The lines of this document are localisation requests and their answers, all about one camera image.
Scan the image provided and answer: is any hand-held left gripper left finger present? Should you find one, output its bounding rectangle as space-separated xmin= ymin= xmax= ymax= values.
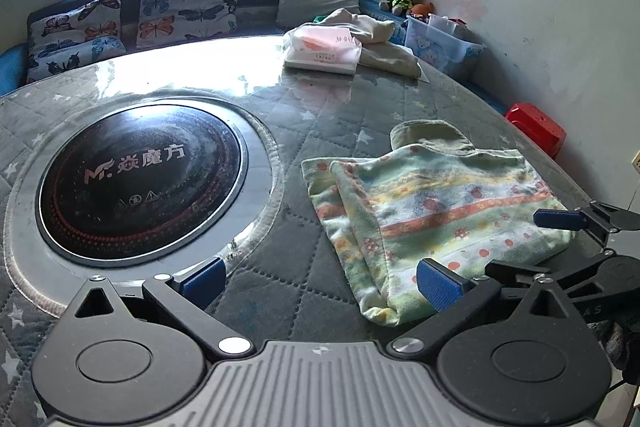
xmin=60 ymin=257 xmax=256 ymax=358

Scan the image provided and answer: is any cream cloth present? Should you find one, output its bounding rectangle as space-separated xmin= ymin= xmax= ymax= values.
xmin=320 ymin=8 xmax=421 ymax=80

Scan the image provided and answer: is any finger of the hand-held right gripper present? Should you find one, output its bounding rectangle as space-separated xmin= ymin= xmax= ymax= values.
xmin=484 ymin=249 xmax=640 ymax=300
xmin=533 ymin=201 xmax=640 ymax=249

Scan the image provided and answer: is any red plastic stool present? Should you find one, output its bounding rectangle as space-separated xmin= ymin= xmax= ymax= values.
xmin=505 ymin=103 xmax=567 ymax=158

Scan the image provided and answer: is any large butterfly print cushion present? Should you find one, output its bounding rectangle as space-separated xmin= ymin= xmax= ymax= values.
xmin=136 ymin=0 xmax=243 ymax=50

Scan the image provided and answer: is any long butterfly print cushion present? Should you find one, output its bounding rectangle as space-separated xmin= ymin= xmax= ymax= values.
xmin=26 ymin=0 xmax=126 ymax=84

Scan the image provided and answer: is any green patterned baby shirt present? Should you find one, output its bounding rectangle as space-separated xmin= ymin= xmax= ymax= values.
xmin=301 ymin=119 xmax=586 ymax=327

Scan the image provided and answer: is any clear plastic storage box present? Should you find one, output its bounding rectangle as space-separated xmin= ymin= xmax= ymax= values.
xmin=404 ymin=13 xmax=485 ymax=82

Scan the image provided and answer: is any pink white tissue pack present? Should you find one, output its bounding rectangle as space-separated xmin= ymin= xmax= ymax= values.
xmin=282 ymin=24 xmax=363 ymax=75

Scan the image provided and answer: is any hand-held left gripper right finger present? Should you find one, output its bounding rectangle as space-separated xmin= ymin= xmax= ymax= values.
xmin=391 ymin=258 xmax=583 ymax=355

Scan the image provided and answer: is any round black induction cooktop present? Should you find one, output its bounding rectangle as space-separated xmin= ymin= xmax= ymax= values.
xmin=36 ymin=104 xmax=249 ymax=265

